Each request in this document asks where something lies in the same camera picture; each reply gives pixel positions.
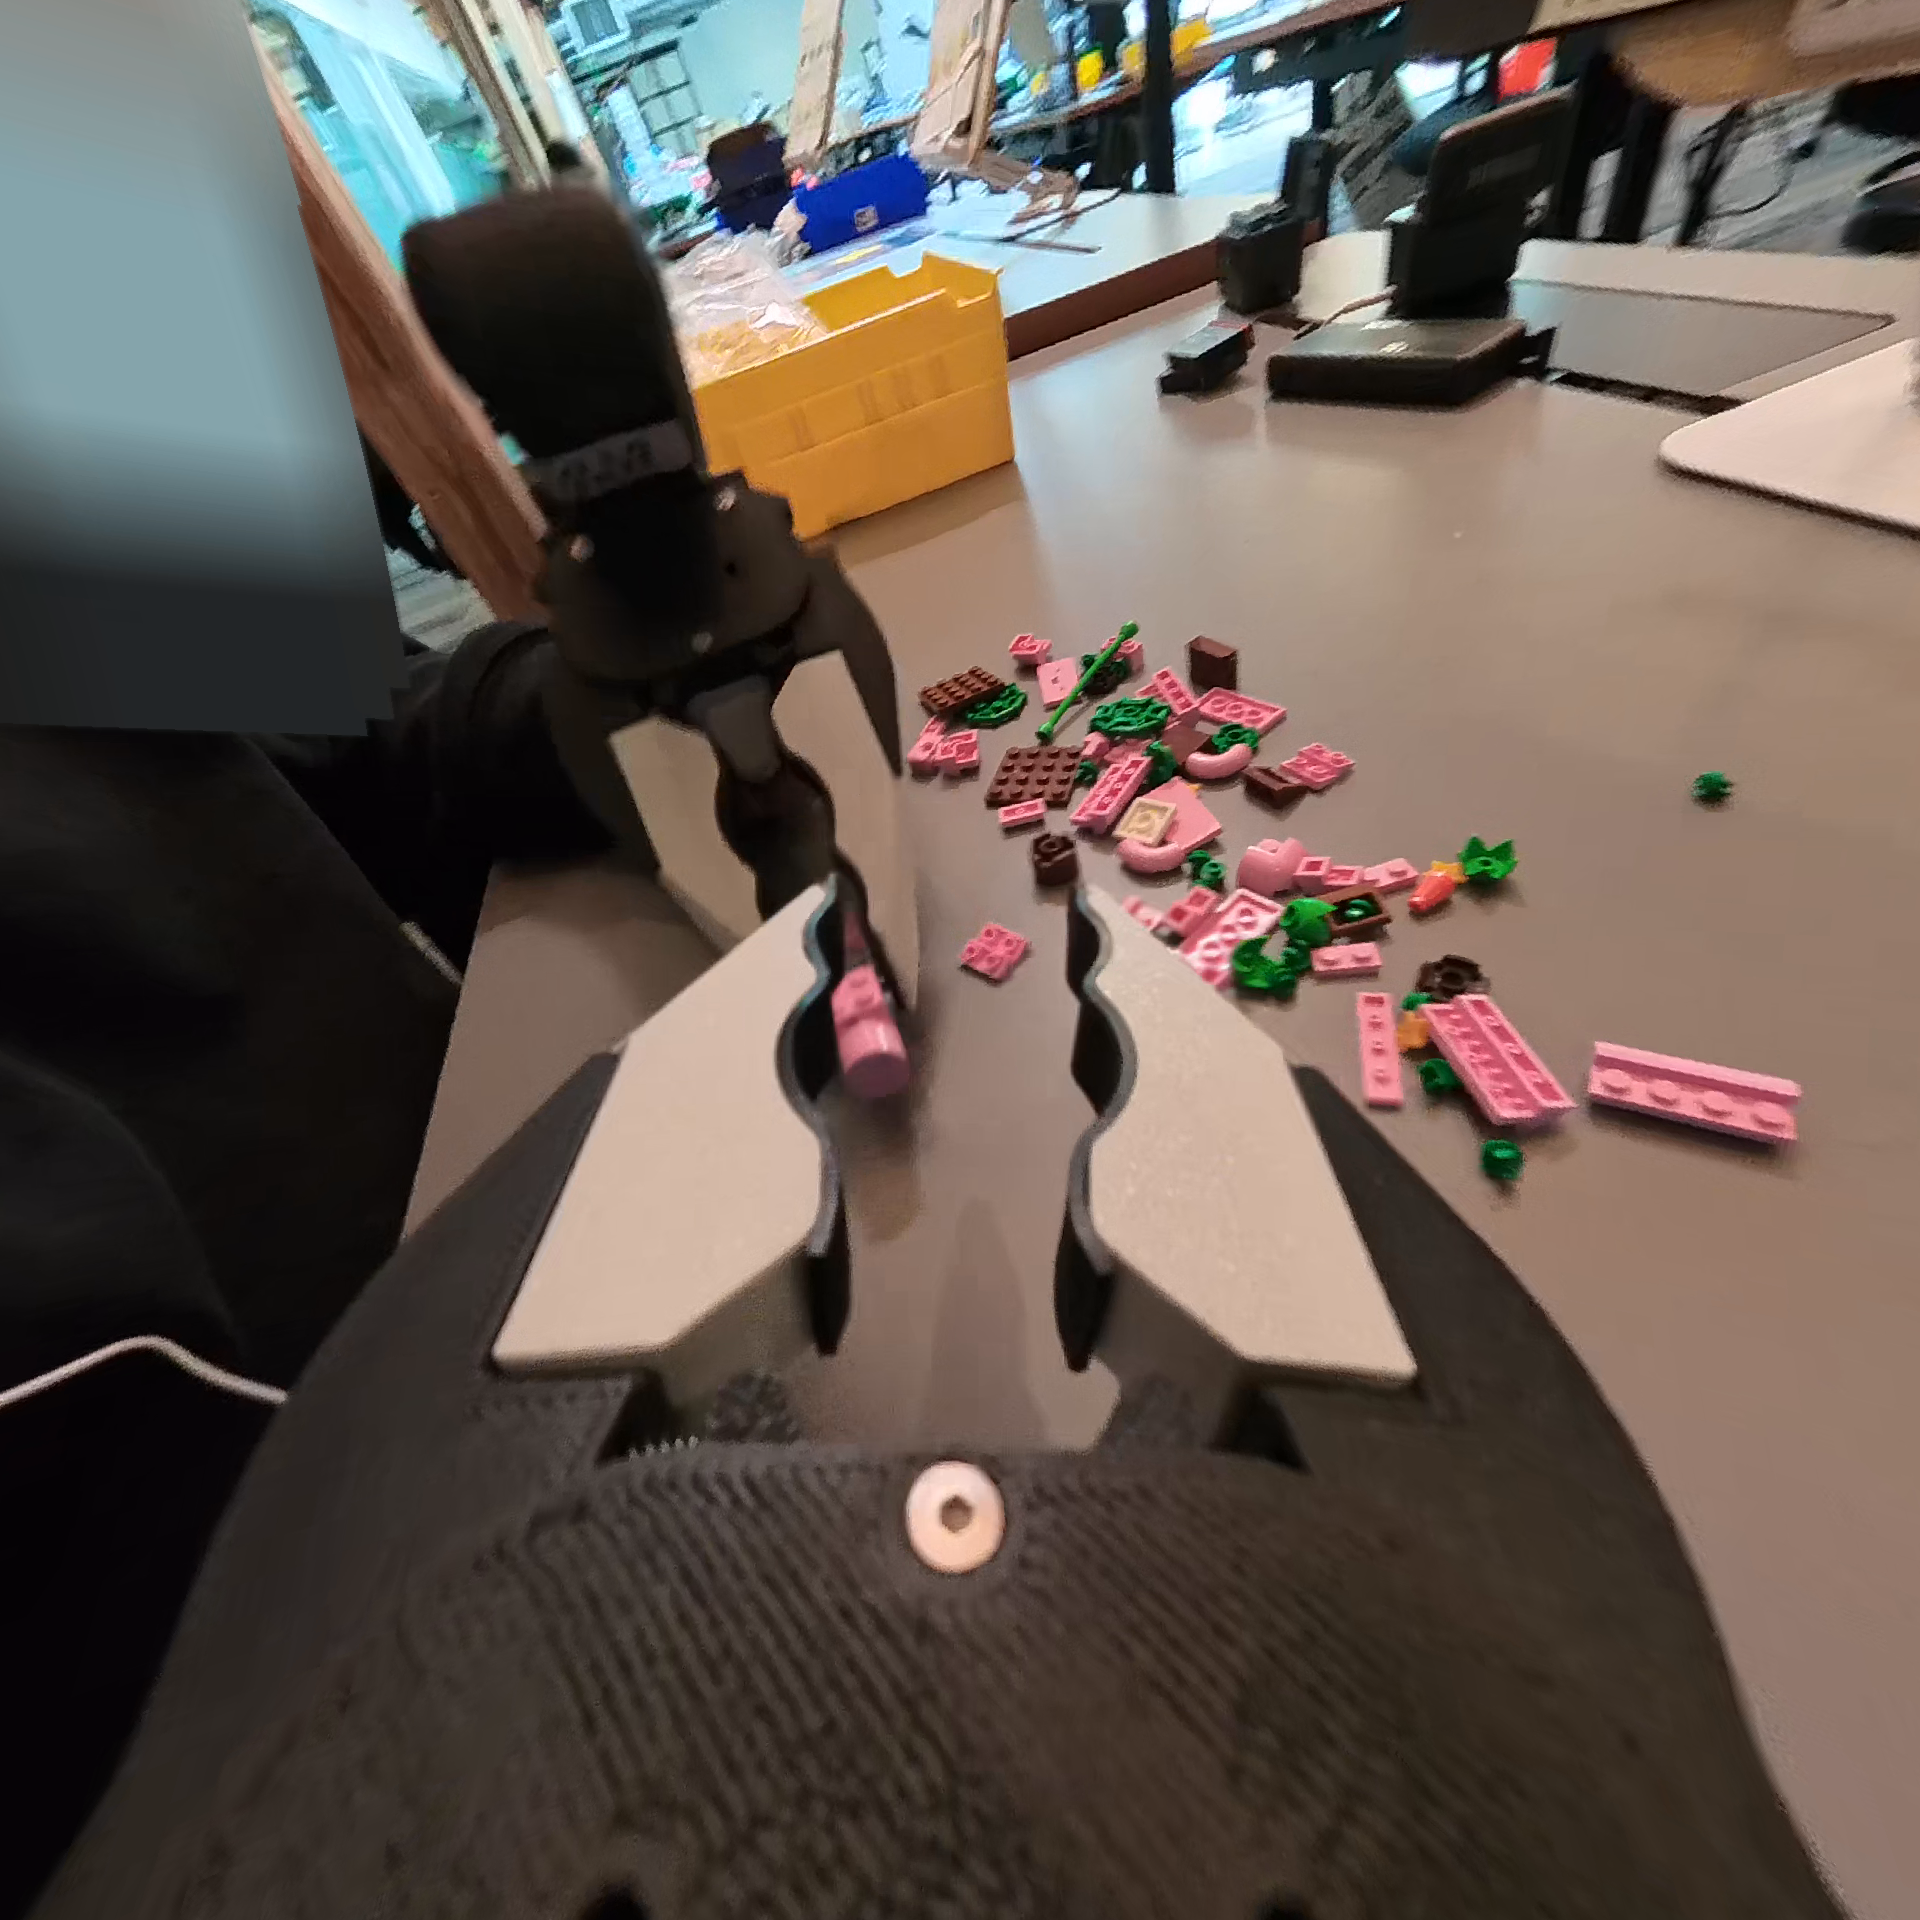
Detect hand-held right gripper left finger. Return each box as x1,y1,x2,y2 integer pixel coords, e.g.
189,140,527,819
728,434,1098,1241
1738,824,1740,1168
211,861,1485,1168
489,878,852,1387

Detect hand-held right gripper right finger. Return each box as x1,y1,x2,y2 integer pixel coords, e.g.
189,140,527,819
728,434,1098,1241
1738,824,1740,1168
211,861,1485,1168
1056,883,1420,1431

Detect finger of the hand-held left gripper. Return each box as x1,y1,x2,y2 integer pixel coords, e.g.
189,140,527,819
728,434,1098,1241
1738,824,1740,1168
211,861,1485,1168
607,726,771,955
777,645,928,1010

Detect pink round toy brick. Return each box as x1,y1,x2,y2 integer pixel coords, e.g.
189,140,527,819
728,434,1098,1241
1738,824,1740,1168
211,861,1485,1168
828,966,916,1100

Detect person's left forearm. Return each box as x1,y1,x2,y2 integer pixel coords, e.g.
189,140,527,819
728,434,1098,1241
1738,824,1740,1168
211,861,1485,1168
361,618,637,877

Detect clear plastic bags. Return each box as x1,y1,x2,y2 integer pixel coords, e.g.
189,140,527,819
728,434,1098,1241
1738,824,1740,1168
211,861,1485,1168
664,236,823,380

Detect pile of pink toy bricks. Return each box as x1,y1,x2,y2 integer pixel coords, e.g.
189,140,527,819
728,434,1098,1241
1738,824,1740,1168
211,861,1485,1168
902,618,1807,1190

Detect yellow plastic bin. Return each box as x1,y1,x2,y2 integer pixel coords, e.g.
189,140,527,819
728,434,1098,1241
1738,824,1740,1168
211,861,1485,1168
690,249,1022,543

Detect blue plastic bin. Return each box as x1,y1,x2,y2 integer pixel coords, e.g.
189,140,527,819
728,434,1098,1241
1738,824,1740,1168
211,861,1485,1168
792,146,937,253

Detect person's black jacket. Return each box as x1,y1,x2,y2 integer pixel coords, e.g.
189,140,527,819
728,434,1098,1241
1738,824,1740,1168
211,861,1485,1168
0,725,487,1920

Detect cardboard display stand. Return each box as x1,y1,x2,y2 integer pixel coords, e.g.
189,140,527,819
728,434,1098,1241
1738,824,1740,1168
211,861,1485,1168
913,0,1086,208
784,0,890,163

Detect small black adapter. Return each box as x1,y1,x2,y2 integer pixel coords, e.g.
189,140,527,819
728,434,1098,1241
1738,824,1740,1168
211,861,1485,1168
1156,318,1263,398

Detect small black box device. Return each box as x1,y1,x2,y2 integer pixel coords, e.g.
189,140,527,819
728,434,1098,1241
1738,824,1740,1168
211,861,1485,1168
1213,199,1326,320

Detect black metal pole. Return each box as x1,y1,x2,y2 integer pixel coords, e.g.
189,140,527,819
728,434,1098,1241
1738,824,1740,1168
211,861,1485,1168
1136,0,1183,200

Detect black charger stand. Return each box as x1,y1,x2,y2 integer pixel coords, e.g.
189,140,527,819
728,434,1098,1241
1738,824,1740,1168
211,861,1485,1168
1385,87,1580,328

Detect white book stand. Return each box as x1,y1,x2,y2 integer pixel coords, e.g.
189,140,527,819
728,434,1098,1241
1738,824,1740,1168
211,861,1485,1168
1655,335,1920,538

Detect wooden post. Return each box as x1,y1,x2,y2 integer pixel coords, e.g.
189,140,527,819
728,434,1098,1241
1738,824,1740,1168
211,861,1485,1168
259,56,552,628

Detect thin white cable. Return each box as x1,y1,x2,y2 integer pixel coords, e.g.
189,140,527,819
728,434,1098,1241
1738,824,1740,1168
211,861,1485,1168
0,1332,291,1417

